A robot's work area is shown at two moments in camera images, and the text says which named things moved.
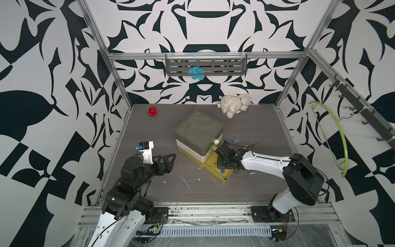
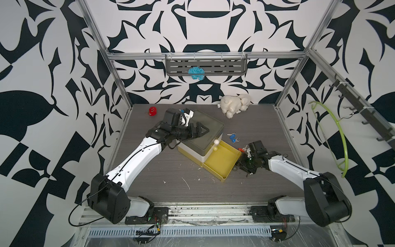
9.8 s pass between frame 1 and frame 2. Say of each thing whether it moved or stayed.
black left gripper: moved
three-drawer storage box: stayed
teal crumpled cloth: stayed
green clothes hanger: stayed
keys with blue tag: moved
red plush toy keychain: stayed
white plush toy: stayed
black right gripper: moved
